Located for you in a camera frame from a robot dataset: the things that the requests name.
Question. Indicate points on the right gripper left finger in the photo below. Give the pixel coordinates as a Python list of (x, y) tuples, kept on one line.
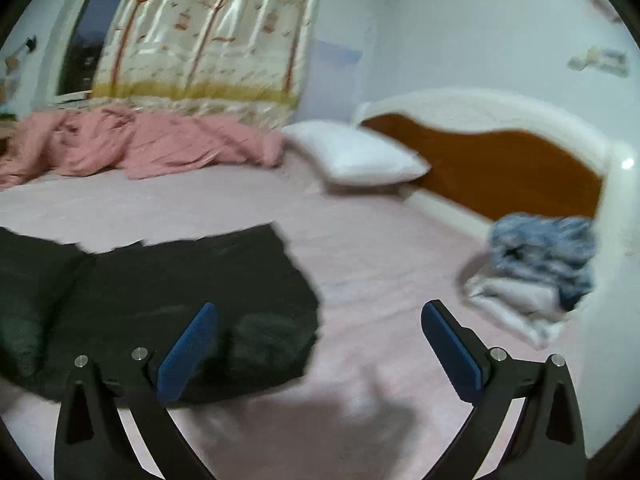
[(91, 441)]

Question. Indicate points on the white frame window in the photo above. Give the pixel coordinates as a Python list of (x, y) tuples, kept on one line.
[(86, 33)]

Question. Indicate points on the black puffer jacket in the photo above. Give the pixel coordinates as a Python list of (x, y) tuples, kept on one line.
[(58, 302)]

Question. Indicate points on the wooden white headboard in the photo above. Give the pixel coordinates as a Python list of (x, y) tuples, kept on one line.
[(494, 152)]

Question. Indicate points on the folded blue white clothes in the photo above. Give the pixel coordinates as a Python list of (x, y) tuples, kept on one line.
[(535, 272)]

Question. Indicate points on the pink quilted comforter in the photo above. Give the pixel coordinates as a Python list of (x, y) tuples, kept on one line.
[(142, 143)]

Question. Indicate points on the tree pattern curtain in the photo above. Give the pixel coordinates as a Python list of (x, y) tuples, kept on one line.
[(245, 58)]

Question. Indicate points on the white pillow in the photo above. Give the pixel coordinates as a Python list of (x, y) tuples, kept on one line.
[(355, 156)]

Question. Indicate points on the pink bed sheet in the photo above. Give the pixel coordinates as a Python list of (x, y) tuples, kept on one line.
[(374, 402)]

